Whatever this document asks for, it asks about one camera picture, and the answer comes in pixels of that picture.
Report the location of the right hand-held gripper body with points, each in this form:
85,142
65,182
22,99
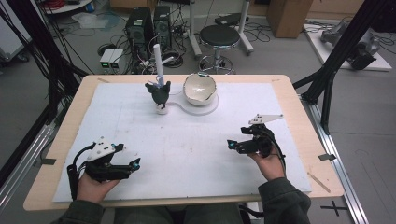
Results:
260,143

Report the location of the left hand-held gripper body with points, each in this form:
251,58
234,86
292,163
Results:
100,151

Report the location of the white stand with pole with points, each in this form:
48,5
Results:
199,109

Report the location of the dark grey cloth item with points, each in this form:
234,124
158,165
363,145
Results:
159,95

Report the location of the person's right hand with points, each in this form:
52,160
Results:
271,169

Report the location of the person's left hand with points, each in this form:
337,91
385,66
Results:
91,189

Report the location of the white foam mat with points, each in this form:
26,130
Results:
174,140

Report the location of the dark tape piece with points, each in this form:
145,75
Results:
327,157
48,161

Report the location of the white bowl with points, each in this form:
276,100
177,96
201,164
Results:
199,90

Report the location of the person's legs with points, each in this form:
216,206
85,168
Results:
174,215

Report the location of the thin wooden stick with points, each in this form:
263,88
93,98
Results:
319,182

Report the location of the grey power supply box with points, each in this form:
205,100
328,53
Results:
106,59
116,59

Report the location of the white metal stand leg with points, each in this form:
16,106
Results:
193,34
246,34

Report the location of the black round stool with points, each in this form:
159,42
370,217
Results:
219,35

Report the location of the white platform board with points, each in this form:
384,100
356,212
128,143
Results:
320,51

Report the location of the black flat device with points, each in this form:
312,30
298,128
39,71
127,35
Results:
230,19

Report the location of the large black computer tower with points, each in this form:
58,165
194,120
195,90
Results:
138,31

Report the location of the brown cardboard box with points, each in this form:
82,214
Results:
288,17

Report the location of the slim black computer tower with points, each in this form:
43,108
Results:
162,26

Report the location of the clear plastic sheet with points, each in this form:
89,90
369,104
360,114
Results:
93,20

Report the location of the white round table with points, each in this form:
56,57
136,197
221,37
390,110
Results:
71,6

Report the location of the white cabinet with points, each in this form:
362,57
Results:
11,34

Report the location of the aluminium rail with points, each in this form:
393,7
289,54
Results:
21,168
342,174

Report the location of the black metal frame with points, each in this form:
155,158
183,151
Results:
339,49

